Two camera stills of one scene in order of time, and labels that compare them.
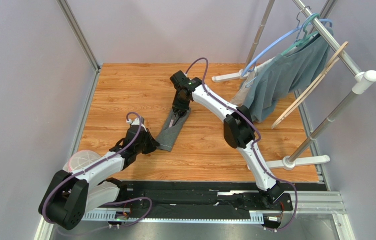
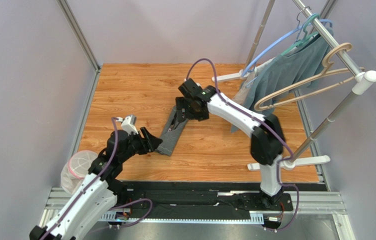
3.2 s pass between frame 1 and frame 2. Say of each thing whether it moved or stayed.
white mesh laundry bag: stayed
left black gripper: stayed
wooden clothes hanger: moved
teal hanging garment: stayed
